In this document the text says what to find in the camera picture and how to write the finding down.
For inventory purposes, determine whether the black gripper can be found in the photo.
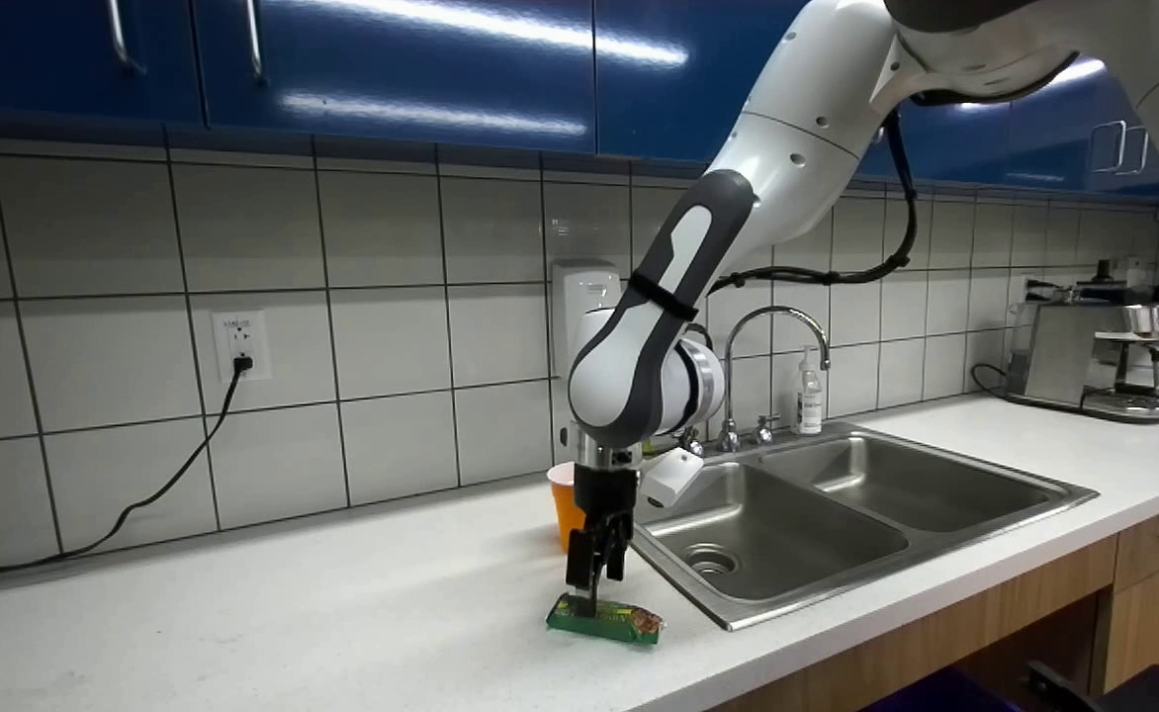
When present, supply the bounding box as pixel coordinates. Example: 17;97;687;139
563;458;643;619

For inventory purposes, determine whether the green granola bar packet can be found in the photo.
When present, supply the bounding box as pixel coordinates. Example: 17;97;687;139
543;588;670;654

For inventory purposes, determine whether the sink drain strainer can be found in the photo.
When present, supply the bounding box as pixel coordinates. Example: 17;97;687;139
685;543;742;586

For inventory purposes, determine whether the stainless steel double sink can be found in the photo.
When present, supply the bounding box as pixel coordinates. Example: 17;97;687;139
620;421;1101;634

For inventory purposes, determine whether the orange paper cup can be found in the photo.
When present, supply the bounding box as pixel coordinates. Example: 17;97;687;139
543;458;588;553

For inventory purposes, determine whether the chrome gooseneck faucet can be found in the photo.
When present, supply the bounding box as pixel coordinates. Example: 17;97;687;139
716;303;833;456

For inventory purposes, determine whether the clear pump soap bottle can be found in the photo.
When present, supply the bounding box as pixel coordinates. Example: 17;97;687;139
791;346;832;437

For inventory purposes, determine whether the dark blue seat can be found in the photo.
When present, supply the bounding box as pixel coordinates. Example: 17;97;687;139
867;664;1003;712

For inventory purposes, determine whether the wooden cabinet front panel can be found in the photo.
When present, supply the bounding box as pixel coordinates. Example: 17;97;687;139
713;535;1123;712

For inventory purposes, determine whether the blue cabinet door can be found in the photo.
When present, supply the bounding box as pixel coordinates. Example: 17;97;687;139
191;0;597;162
0;0;202;134
588;0;805;172
910;73;1027;191
1018;55;1134;196

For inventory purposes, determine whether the steel espresso machine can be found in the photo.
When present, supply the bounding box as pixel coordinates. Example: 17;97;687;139
1011;251;1159;425

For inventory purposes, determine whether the black chair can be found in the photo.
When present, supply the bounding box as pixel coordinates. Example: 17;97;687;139
1020;656;1159;712

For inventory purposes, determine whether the wooden cabinet door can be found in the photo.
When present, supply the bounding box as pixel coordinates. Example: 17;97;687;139
1101;557;1159;693

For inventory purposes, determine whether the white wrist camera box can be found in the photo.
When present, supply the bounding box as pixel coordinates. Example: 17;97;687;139
638;443;709;524

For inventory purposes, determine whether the white wall soap dispenser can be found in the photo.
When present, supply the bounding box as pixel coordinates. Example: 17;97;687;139
551;259;626;387

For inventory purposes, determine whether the black power cord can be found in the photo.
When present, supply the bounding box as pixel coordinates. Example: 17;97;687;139
0;350;258;582

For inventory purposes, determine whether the white wall outlet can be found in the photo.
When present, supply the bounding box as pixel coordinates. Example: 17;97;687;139
211;308;271;387

